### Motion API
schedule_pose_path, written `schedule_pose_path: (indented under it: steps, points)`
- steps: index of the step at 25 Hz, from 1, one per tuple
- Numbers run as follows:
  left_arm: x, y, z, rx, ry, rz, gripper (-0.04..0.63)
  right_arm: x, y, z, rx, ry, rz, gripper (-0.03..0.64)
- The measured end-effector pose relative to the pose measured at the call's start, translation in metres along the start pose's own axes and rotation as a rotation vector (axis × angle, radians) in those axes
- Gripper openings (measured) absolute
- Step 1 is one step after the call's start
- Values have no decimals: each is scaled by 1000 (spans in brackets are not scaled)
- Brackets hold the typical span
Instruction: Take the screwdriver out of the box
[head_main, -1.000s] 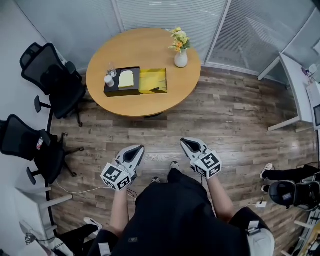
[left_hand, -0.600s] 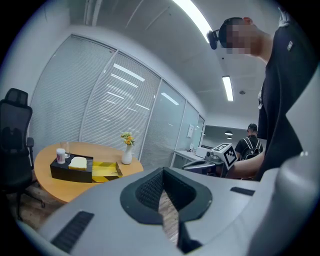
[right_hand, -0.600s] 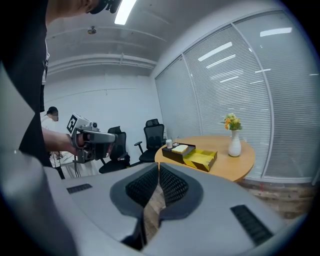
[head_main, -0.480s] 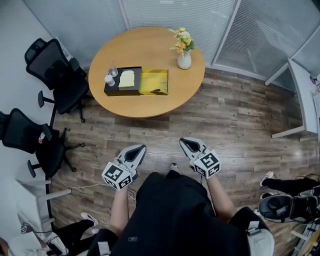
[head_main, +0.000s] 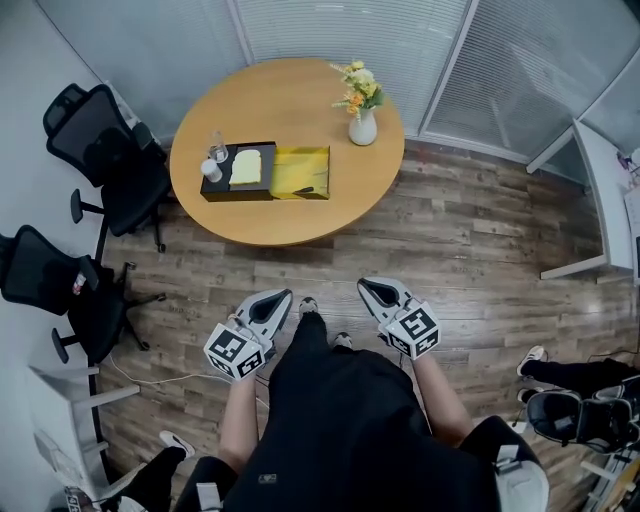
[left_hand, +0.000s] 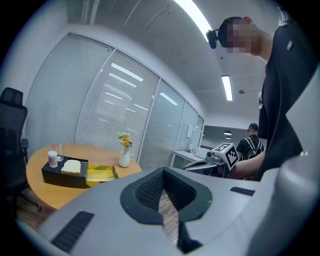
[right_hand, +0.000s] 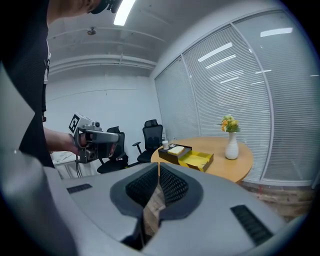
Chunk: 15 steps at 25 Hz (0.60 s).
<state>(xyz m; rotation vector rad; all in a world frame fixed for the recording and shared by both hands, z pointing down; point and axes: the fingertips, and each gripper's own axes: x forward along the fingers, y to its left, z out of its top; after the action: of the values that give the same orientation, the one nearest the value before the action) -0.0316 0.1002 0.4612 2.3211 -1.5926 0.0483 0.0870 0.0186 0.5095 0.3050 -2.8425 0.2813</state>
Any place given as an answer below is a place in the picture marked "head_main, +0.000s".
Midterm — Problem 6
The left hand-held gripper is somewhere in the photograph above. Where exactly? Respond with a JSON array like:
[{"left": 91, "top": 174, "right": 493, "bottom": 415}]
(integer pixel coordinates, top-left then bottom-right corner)
[{"left": 203, "top": 288, "right": 294, "bottom": 384}]

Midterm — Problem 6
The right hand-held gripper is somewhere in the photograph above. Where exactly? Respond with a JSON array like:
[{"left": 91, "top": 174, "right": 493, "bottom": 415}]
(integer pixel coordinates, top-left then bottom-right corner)
[{"left": 356, "top": 275, "right": 442, "bottom": 362}]

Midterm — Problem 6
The yellow box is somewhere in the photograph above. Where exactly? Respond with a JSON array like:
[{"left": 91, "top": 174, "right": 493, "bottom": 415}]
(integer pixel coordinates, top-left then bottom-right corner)
[{"left": 269, "top": 144, "right": 333, "bottom": 203}]

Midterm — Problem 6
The person's right forearm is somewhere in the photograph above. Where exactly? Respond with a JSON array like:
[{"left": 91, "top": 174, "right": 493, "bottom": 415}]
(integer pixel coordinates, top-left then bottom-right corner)
[{"left": 412, "top": 355, "right": 474, "bottom": 449}]

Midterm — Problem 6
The person's left forearm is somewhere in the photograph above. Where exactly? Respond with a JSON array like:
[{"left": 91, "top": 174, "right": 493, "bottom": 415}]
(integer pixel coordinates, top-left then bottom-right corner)
[{"left": 218, "top": 379, "right": 274, "bottom": 469}]

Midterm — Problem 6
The black tray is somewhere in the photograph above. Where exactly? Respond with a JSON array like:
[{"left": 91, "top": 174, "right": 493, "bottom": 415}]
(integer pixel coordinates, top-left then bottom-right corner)
[{"left": 199, "top": 140, "right": 279, "bottom": 204}]

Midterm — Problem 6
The round wooden table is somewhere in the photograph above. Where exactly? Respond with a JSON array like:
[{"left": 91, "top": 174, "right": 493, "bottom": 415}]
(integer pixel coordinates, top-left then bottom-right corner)
[{"left": 168, "top": 57, "right": 406, "bottom": 249}]

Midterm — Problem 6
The person's black clothing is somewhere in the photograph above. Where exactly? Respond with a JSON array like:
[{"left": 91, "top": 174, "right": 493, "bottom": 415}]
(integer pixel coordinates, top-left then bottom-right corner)
[{"left": 172, "top": 312, "right": 551, "bottom": 512}]

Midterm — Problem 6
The slice of bread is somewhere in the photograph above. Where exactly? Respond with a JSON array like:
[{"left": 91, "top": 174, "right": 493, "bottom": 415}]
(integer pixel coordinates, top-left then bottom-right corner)
[{"left": 228, "top": 148, "right": 263, "bottom": 187}]

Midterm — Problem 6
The white ribbed vase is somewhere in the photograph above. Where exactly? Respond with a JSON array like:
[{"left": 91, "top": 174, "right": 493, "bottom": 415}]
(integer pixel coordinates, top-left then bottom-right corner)
[{"left": 348, "top": 107, "right": 378, "bottom": 147}]

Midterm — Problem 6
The clear glass bottle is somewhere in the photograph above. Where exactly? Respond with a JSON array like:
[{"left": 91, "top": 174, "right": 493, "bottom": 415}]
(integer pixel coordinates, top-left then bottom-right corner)
[{"left": 208, "top": 130, "right": 229, "bottom": 162}]

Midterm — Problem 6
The black mesh office chair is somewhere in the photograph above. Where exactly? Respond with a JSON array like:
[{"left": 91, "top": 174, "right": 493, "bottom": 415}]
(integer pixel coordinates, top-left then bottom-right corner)
[
  {"left": 0, "top": 224, "right": 167, "bottom": 365},
  {"left": 42, "top": 83, "right": 174, "bottom": 254}
]

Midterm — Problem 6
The yellow flower bouquet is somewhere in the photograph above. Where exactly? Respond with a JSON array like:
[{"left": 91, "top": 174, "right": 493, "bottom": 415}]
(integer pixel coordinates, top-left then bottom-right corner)
[{"left": 329, "top": 59, "right": 385, "bottom": 119}]

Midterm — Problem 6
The white desk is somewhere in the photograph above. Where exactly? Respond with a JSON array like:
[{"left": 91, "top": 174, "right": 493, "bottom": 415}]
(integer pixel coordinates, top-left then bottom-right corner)
[
  {"left": 27, "top": 364, "right": 141, "bottom": 496},
  {"left": 525, "top": 119, "right": 640, "bottom": 287}
]

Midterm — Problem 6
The black and grey equipment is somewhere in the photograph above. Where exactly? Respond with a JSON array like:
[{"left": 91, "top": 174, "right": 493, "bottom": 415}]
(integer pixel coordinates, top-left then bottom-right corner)
[{"left": 527, "top": 374, "right": 640, "bottom": 454}]

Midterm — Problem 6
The white appliance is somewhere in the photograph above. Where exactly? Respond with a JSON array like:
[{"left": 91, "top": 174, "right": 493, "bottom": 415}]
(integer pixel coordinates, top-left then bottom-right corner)
[{"left": 622, "top": 184, "right": 640, "bottom": 286}]

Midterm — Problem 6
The long white cable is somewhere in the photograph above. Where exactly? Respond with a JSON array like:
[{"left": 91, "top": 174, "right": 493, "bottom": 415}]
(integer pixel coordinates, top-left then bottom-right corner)
[{"left": 107, "top": 344, "right": 236, "bottom": 386}]

